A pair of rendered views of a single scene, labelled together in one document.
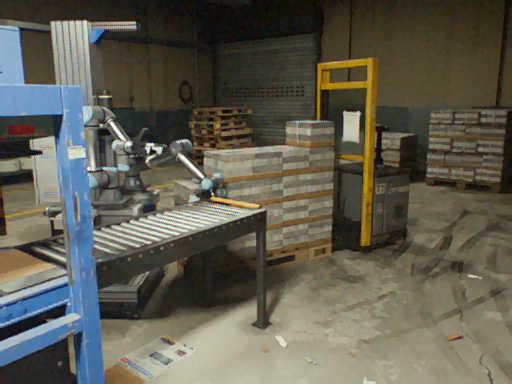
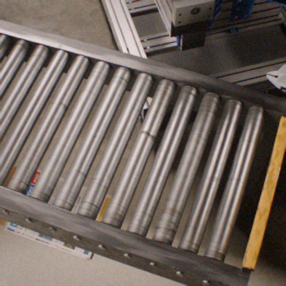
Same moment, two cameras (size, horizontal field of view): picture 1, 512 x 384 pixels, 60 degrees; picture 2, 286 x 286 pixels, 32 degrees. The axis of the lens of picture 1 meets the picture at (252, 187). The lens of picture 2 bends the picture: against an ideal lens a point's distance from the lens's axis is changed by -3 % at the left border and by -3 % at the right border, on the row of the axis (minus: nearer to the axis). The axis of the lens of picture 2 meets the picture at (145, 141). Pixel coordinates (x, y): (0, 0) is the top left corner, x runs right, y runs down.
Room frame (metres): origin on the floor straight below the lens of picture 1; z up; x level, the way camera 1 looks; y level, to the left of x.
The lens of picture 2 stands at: (2.50, -0.25, 1.93)
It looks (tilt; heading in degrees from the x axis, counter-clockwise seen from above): 61 degrees down; 71
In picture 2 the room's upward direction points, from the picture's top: straight up
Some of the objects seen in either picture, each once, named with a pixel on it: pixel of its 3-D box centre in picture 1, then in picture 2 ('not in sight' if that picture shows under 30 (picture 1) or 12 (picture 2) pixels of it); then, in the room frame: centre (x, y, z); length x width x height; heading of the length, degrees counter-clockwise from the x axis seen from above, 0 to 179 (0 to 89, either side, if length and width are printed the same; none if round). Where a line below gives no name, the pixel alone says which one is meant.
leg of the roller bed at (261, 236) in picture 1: (261, 277); not in sight; (2.79, -0.05, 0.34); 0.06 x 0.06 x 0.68; 51
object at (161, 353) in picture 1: (158, 354); (60, 212); (2.42, 0.57, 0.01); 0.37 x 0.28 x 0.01; 141
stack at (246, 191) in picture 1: (244, 222); not in sight; (3.85, 0.08, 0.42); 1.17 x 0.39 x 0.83; 122
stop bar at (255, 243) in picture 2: (235, 202); (269, 188); (2.95, 0.12, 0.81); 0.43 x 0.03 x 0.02; 51
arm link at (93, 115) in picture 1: (92, 148); not in sight; (2.92, 1.05, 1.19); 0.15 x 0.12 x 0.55; 152
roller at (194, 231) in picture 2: (219, 211); (213, 173); (2.84, 0.22, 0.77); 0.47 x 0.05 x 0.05; 51
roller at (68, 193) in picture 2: (182, 222); (94, 136); (2.59, 0.43, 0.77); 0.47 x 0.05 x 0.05; 51
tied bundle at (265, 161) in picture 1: (257, 162); not in sight; (3.92, -0.04, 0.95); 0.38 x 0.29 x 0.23; 31
